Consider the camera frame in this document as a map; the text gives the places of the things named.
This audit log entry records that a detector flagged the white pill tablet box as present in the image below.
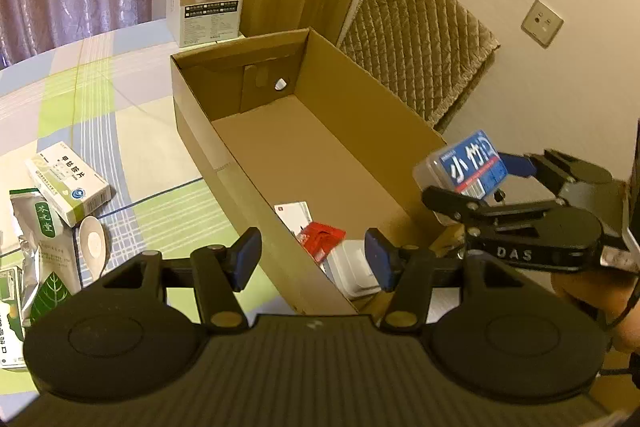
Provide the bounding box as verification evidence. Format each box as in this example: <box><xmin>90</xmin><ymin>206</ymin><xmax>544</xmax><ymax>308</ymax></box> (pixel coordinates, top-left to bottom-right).
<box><xmin>25</xmin><ymin>141</ymin><xmax>113</xmax><ymax>228</ymax></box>

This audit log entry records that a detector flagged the large brown cardboard box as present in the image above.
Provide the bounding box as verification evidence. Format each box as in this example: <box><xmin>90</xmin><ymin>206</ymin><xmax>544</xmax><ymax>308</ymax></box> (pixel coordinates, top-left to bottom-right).
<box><xmin>170</xmin><ymin>29</ymin><xmax>445</xmax><ymax>315</ymax></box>

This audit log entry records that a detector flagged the silver green foil pouch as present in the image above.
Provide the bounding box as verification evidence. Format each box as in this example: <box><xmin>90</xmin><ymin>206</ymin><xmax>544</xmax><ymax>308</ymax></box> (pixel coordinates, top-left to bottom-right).
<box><xmin>10</xmin><ymin>188</ymin><xmax>81</xmax><ymax>329</ymax></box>

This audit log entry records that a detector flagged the quilted chair cushion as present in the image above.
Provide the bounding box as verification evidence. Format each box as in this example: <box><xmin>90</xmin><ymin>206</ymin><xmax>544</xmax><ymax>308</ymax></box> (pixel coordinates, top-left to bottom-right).
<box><xmin>340</xmin><ymin>0</ymin><xmax>500</xmax><ymax>132</ymax></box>

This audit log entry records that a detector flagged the single wall socket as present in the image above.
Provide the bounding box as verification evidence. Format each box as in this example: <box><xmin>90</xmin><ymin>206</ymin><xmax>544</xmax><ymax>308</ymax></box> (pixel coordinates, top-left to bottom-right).
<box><xmin>521</xmin><ymin>0</ymin><xmax>564</xmax><ymax>49</ymax></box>

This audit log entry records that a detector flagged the red snack packet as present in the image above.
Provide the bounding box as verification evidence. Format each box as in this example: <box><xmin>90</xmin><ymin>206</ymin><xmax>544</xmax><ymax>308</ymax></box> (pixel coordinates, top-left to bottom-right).
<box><xmin>296</xmin><ymin>221</ymin><xmax>346</xmax><ymax>265</ymax></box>

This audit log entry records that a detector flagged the white power adapter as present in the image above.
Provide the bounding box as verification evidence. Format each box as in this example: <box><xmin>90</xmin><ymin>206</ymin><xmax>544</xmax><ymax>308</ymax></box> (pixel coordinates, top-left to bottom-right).
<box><xmin>326</xmin><ymin>239</ymin><xmax>380</xmax><ymax>300</ymax></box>

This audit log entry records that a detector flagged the person right hand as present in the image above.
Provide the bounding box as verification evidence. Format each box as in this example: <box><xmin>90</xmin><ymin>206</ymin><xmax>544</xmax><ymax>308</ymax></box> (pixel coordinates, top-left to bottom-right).
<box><xmin>551</xmin><ymin>270</ymin><xmax>639</xmax><ymax>353</ymax></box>

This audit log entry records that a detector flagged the blue label floss pick box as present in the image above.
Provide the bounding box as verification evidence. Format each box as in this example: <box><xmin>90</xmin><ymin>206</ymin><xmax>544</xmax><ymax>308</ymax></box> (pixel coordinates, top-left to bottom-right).
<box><xmin>412</xmin><ymin>130</ymin><xmax>508</xmax><ymax>200</ymax></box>

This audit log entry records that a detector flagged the long white ointment box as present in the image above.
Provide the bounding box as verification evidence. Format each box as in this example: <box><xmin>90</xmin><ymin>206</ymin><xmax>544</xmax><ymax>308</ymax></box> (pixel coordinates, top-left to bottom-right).
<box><xmin>274</xmin><ymin>202</ymin><xmax>312</xmax><ymax>235</ymax></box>

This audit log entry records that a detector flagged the green white medicine box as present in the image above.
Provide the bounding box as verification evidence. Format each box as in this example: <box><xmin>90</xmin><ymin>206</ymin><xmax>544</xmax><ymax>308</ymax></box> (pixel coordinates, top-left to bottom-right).
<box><xmin>0</xmin><ymin>267</ymin><xmax>26</xmax><ymax>369</ymax></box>

